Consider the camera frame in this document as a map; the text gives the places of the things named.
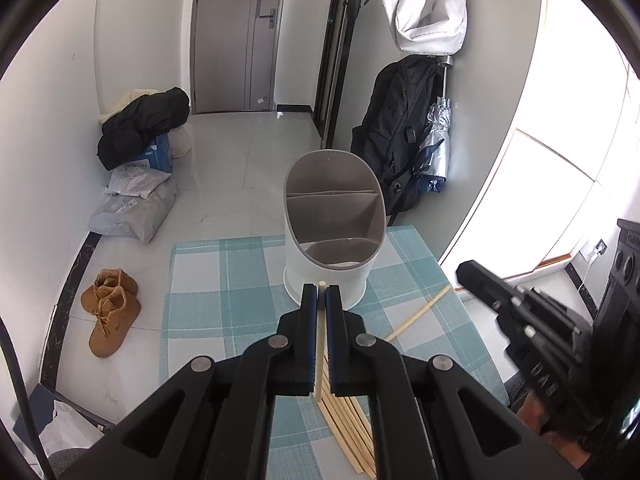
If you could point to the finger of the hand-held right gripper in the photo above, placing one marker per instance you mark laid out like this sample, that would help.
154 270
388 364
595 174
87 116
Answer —
487 285

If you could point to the small white parcel bag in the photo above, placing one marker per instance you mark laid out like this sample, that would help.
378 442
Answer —
135 180

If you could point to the pile of wooden chopsticks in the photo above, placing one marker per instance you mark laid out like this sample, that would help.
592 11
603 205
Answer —
350 435

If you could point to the brown boot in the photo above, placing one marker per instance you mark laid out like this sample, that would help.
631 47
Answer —
110 282
112 325

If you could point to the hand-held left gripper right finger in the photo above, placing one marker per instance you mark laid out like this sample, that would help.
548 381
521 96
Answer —
332 320

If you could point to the grey door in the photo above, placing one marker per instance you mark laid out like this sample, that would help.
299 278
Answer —
225 35

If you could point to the teal checked tablecloth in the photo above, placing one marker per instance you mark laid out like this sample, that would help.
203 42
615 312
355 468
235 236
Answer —
225 310

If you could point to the silver folded umbrella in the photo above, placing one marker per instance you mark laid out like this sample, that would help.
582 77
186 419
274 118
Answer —
437 130

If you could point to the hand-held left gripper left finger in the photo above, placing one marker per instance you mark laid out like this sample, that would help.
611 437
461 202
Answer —
311 320

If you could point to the black cabinet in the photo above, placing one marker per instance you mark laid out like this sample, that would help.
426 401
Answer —
625 260

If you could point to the white hanging garment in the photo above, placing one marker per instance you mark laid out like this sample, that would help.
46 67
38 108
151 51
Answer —
425 15

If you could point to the black backpack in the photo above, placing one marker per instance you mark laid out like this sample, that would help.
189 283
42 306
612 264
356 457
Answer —
395 125

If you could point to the light wooden chopstick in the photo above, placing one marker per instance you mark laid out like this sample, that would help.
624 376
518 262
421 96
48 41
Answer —
320 340
425 307
407 326

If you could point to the white grey utensil holder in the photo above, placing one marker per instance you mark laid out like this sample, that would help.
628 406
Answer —
300 260

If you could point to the person's right hand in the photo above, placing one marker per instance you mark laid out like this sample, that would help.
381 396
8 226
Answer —
531 410

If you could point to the blue cardboard box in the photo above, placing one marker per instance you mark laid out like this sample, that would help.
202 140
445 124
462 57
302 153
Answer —
157 152

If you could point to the dark open box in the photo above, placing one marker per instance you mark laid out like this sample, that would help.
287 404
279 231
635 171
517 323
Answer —
47 396

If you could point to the wall outlet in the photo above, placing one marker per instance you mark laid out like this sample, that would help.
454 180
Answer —
600 247

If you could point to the cream cloth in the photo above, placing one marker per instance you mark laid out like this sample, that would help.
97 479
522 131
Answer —
120 105

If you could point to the black jacket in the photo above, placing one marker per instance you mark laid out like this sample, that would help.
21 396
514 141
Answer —
140 120

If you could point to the large grey parcel bag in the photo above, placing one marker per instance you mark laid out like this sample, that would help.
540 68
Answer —
135 215

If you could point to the white plastic bag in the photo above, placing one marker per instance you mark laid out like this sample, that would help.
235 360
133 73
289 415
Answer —
70 430

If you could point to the metal coat stand pole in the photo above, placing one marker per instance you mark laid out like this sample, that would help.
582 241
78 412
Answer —
445 77

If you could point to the black door frame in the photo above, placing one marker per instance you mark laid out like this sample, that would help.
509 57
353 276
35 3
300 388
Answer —
332 60

